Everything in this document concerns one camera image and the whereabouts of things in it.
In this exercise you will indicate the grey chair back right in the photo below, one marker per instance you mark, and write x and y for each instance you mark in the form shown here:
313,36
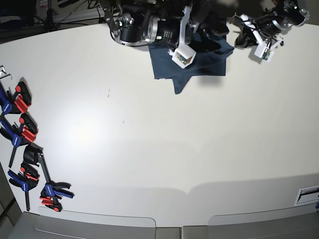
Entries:
291,223

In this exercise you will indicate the blue red bar clamp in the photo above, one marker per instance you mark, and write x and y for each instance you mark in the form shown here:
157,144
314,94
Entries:
18,103
25,134
26,180

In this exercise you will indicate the blue black bar clamp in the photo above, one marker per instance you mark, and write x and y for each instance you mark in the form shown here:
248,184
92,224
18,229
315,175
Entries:
52,191

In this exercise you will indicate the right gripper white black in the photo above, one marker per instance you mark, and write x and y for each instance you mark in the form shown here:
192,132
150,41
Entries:
202,43

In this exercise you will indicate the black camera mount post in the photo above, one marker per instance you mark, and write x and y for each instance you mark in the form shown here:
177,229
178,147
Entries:
201,9

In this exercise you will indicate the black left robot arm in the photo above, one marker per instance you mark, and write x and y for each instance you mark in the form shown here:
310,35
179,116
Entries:
294,12

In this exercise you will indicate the grey chair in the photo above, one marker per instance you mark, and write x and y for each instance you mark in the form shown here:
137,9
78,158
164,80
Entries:
32,226
291,223

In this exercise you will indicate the grey chair back left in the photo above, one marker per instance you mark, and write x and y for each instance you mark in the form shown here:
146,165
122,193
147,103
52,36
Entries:
32,226

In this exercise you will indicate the dark blue T-shirt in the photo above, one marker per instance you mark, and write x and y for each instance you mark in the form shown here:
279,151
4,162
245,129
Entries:
204,64

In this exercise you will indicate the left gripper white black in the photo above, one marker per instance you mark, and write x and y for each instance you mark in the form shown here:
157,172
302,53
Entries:
267,26

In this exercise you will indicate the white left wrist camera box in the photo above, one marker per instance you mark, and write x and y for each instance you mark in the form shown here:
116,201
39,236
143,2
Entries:
264,52

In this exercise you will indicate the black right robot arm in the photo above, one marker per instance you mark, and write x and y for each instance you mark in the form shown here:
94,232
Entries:
173,23

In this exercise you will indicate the silver metal hook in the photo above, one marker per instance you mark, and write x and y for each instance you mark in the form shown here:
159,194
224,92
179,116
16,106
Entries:
4,74

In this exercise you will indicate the aluminium frame rail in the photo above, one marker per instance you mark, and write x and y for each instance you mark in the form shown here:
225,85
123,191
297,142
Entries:
77,16

